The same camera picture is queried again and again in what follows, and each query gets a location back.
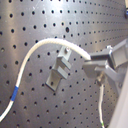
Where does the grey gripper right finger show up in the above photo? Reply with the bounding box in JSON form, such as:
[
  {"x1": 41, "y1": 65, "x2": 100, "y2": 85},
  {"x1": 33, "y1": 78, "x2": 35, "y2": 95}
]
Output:
[{"x1": 90, "y1": 38, "x2": 128, "y2": 69}]

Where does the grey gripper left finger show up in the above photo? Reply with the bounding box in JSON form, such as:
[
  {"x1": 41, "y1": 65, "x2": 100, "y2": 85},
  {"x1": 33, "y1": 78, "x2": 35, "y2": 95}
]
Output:
[{"x1": 83, "y1": 61, "x2": 126, "y2": 94}]

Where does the white braided cable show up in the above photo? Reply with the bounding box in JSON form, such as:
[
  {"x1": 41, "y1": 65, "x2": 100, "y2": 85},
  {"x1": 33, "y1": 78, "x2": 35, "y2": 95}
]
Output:
[{"x1": 0, "y1": 37, "x2": 92, "y2": 122}]

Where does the thin white wire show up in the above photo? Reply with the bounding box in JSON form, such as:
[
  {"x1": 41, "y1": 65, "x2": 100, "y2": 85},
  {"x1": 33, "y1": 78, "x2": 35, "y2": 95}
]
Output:
[{"x1": 98, "y1": 83, "x2": 106, "y2": 128}]

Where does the grey cable routing clip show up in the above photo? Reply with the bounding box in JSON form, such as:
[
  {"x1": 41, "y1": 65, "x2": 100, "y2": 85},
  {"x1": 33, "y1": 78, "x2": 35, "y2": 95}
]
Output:
[{"x1": 46, "y1": 46, "x2": 71, "y2": 91}]

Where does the blue tape cable marker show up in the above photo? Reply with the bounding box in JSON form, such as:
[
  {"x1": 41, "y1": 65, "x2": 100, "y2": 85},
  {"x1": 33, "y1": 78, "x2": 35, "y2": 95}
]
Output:
[{"x1": 11, "y1": 86, "x2": 18, "y2": 101}]

